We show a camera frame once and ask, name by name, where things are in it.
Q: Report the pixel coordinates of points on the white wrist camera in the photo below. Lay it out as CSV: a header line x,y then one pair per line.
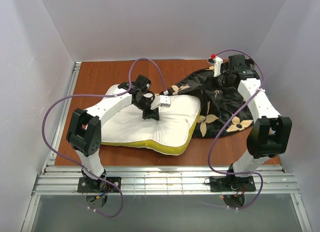
x,y
160,101
216,62

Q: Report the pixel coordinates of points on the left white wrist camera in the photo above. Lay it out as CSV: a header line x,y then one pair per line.
x,y
160,101

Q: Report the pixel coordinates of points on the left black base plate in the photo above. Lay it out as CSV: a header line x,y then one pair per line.
x,y
88,185

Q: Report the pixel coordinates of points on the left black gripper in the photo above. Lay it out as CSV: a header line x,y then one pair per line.
x,y
150,113

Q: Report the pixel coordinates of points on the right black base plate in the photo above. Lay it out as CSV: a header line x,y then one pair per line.
x,y
231,183

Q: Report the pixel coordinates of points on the white pillow with yellow edge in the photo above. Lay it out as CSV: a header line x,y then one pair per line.
x,y
170,135

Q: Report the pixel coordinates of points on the aluminium rail frame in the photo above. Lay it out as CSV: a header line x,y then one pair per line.
x,y
164,198

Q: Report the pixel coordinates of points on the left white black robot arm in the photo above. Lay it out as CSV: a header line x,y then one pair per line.
x,y
85,128

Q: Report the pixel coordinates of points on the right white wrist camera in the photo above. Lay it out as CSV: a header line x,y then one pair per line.
x,y
216,62

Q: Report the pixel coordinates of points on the black floral plush pillowcase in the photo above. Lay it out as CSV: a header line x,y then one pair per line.
x,y
217,104

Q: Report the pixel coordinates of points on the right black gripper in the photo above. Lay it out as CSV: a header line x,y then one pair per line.
x,y
223,79

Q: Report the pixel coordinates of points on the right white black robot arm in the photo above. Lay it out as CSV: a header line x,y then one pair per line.
x,y
270,133

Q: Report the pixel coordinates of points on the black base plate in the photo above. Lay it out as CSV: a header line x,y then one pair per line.
x,y
231,183
88,185

